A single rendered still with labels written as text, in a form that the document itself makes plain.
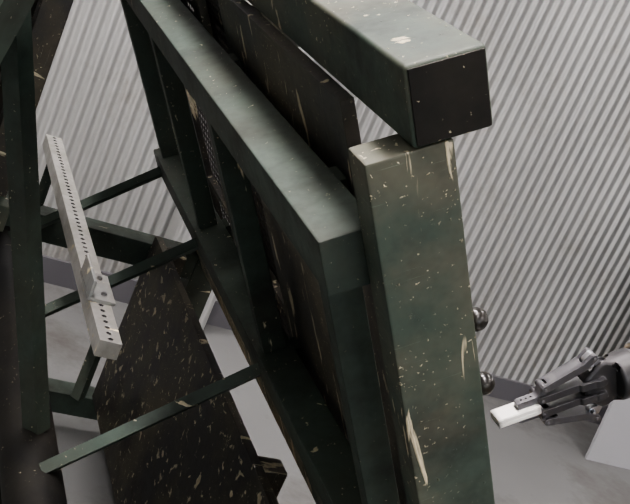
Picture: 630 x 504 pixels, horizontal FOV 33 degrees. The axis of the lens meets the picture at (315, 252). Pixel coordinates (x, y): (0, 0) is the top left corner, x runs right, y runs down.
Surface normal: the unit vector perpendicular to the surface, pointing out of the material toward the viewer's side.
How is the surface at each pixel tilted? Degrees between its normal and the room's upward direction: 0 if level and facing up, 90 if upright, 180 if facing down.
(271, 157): 34
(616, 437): 83
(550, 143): 90
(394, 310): 90
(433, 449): 90
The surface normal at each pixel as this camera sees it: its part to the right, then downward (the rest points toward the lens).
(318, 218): -0.17, -0.86
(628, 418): 0.31, 0.31
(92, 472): 0.39, -0.87
